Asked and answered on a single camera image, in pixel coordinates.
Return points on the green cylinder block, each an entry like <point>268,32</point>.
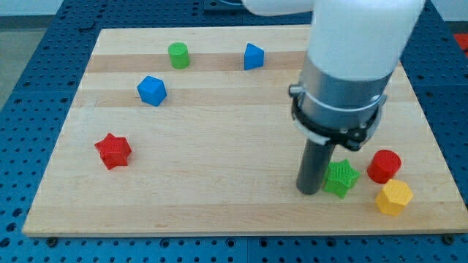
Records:
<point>179,55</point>

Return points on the red cylinder block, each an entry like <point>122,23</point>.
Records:
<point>383,166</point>

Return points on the blue cube block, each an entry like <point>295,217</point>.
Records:
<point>152,91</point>

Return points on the green star block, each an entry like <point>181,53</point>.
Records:
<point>340,177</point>

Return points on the red star block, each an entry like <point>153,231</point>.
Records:
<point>113,151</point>

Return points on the yellow hexagon block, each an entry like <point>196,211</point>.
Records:
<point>394,196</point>

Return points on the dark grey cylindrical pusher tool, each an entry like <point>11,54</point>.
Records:
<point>314,164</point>

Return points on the blue triangular prism block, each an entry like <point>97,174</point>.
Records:
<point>253,57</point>

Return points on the light wooden board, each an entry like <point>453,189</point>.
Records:
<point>220,155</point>

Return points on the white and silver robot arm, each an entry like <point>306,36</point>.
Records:
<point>353,48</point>

